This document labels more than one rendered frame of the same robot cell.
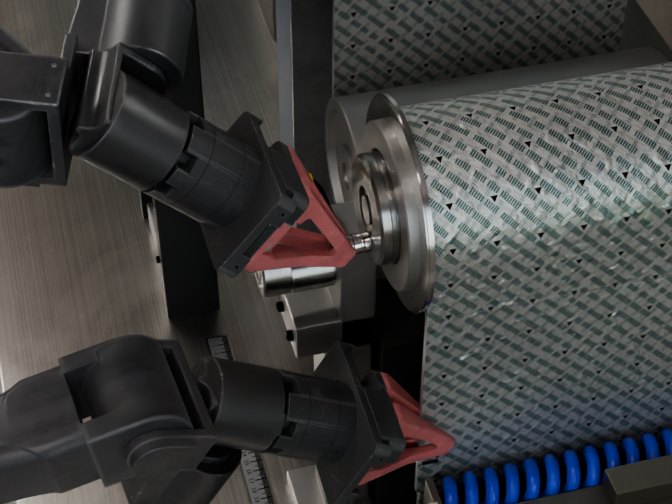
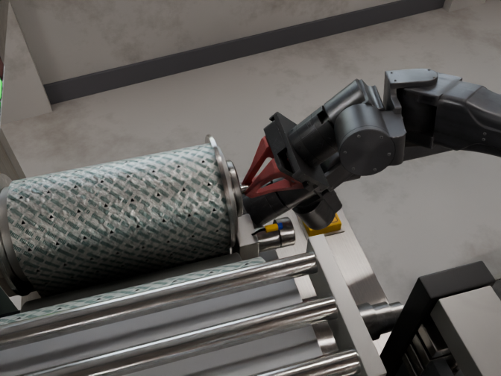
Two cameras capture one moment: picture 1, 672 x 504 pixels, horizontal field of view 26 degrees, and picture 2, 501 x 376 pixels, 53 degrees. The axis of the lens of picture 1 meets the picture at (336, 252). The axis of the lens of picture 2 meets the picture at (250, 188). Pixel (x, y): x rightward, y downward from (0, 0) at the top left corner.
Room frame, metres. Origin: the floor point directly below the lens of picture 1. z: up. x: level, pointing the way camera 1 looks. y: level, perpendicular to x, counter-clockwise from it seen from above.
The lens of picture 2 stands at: (1.13, -0.01, 1.74)
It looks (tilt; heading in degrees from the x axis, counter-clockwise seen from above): 49 degrees down; 179
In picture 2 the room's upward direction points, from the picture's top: straight up
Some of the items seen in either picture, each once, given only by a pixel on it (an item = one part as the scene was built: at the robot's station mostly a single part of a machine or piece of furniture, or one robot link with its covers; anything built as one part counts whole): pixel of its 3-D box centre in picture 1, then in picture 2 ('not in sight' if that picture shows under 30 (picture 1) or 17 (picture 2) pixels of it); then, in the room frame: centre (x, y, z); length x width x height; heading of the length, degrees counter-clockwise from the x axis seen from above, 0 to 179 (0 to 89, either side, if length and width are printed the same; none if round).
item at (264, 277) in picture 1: (271, 267); (284, 232); (0.73, 0.05, 1.18); 0.04 x 0.02 x 0.04; 15
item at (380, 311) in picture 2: not in sight; (376, 319); (0.94, 0.10, 1.33); 0.06 x 0.03 x 0.03; 105
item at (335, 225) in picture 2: not in sight; (319, 217); (0.50, 0.15, 0.91); 0.07 x 0.07 x 0.02; 15
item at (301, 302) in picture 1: (324, 375); (256, 285); (0.74, 0.01, 1.05); 0.06 x 0.05 x 0.31; 105
